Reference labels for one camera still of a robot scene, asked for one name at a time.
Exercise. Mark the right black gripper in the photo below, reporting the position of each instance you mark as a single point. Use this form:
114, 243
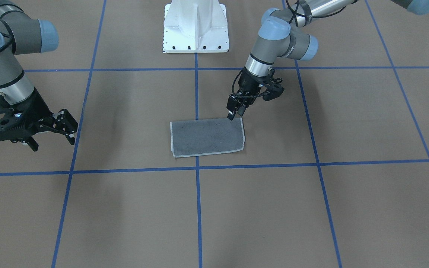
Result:
40, 110

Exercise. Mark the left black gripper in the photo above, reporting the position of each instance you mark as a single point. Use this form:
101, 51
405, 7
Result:
249, 86

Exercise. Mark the pink towel white edging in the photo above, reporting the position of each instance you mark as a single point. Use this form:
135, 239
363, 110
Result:
207, 137

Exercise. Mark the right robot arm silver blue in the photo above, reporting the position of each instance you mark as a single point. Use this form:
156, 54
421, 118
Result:
20, 34

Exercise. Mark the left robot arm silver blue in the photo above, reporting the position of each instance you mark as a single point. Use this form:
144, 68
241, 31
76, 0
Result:
285, 37

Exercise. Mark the brown paper table cover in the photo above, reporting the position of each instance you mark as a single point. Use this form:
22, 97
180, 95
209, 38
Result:
334, 173

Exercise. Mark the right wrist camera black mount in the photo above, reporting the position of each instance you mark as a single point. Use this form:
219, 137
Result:
17, 121

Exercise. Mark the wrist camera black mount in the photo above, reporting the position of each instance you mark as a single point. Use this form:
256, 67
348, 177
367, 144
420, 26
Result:
17, 121
274, 89

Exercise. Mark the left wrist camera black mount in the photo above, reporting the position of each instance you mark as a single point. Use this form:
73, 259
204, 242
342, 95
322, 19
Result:
274, 89

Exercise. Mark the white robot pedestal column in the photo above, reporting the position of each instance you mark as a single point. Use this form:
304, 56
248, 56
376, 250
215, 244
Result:
195, 26

